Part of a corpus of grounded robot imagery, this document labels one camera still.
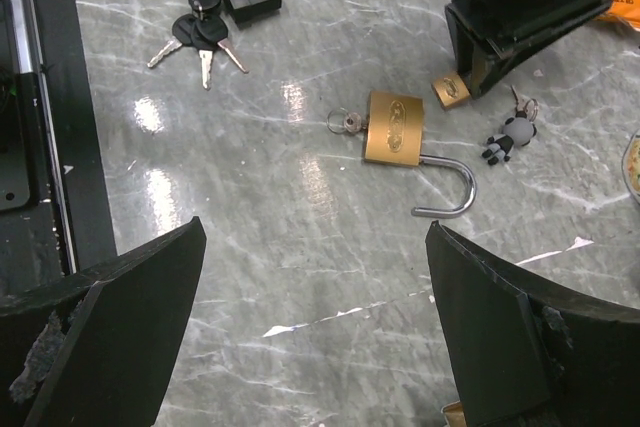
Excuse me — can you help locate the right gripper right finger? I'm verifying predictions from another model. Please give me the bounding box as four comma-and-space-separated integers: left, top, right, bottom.
426, 222, 639, 426

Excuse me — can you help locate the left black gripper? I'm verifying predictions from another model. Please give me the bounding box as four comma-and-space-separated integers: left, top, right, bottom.
445, 0, 613, 99

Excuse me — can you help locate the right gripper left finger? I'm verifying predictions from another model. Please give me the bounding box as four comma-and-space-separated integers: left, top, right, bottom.
1, 217, 206, 426

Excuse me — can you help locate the small brass padlock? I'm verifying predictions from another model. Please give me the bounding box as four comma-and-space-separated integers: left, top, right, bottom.
431, 72, 471, 110

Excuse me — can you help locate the large brass padlock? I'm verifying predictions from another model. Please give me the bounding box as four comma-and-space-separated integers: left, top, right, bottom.
364, 91, 477, 219

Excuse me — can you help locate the orange Kettle chips bag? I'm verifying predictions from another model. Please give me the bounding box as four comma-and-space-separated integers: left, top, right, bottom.
596, 0, 640, 32

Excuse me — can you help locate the panda keychain with keys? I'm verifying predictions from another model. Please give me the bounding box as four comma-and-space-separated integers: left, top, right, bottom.
482, 86, 539, 166

